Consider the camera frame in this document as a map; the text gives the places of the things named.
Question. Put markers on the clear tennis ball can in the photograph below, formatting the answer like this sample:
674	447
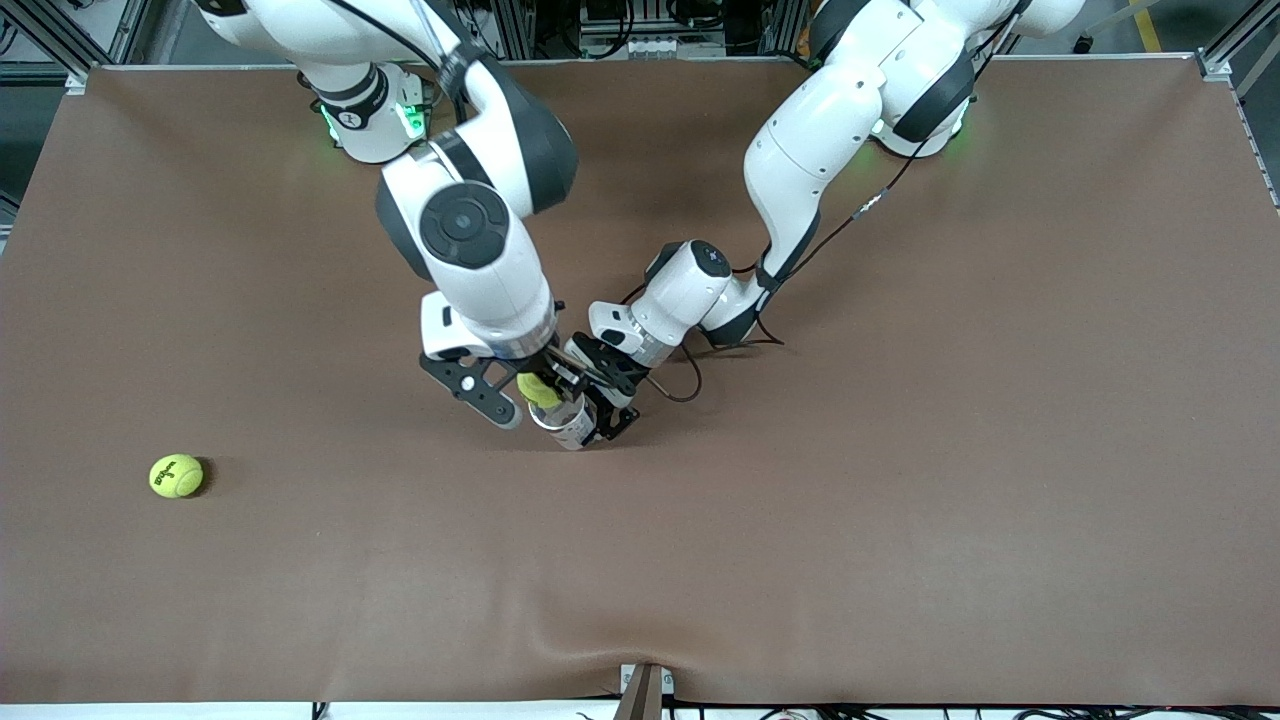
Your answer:
575	428

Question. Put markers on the yellow Wilson printed tennis ball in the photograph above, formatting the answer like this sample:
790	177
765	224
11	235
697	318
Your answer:
176	476

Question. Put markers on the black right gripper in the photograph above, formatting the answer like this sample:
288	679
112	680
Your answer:
549	368

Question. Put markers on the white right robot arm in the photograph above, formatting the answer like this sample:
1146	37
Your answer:
480	280

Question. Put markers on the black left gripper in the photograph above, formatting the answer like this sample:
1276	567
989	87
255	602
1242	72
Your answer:
612	366

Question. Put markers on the metal table edge bracket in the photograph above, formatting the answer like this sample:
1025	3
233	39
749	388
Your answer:
645	690

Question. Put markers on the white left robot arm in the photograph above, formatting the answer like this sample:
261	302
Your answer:
800	170

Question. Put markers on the brown table mat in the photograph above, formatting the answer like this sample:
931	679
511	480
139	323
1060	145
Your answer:
900	500

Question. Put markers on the plain yellow tennis ball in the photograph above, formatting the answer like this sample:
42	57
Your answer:
538	388

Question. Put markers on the white terminal block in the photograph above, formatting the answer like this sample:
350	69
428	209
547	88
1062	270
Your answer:
660	47

